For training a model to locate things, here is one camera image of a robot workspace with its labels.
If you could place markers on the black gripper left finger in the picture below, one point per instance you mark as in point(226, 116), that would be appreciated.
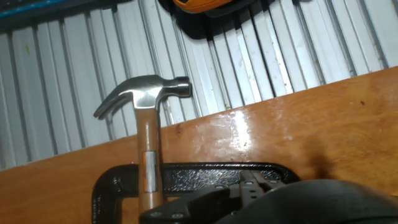
point(199, 205)

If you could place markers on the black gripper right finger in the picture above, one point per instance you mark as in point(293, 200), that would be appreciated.
point(253, 186)

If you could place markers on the black C-clamp with screw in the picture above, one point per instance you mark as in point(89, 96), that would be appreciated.
point(202, 175)

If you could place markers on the glossy brown wooden board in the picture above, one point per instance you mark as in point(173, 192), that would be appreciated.
point(311, 130)

